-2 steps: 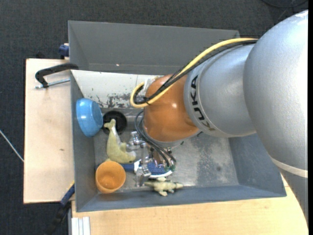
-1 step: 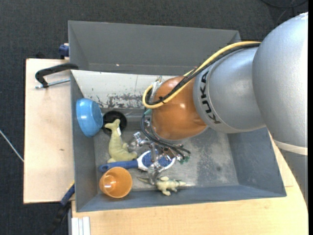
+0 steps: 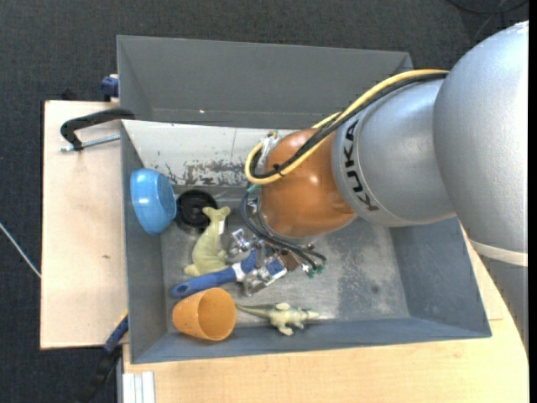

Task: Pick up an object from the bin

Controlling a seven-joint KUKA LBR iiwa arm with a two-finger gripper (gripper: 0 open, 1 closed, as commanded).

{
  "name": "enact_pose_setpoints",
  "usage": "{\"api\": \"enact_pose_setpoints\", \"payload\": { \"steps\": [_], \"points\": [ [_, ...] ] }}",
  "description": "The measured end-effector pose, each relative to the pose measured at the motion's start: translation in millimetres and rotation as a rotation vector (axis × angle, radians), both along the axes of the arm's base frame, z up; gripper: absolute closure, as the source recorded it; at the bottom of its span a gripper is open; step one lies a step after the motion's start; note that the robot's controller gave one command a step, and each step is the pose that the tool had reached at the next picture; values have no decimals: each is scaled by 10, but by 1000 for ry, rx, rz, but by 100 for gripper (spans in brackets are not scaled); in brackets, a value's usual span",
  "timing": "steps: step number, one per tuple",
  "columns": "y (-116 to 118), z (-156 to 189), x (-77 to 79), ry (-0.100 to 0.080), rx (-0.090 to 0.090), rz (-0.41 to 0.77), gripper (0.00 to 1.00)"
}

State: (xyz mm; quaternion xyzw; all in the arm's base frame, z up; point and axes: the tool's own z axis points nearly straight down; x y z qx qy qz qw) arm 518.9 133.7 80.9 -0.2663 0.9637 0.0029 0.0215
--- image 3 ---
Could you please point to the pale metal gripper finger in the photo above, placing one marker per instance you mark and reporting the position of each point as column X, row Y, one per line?
column 256, row 283
column 239, row 239

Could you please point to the pale yellow toy kangaroo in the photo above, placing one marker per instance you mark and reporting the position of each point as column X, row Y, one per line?
column 207, row 248

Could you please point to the pale green toy crocodile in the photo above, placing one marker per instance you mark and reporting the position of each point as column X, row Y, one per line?
column 285, row 316

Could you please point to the black round lid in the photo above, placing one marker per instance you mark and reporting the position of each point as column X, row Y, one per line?
column 192, row 208

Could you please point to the orange cup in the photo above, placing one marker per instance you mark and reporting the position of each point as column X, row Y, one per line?
column 205, row 315

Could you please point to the blue bowl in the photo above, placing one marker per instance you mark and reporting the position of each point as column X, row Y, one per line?
column 149, row 202

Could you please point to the grey metal bin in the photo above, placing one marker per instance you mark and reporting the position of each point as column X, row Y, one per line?
column 251, row 82

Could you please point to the pale wood board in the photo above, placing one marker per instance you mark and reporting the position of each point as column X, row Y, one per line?
column 79, row 233

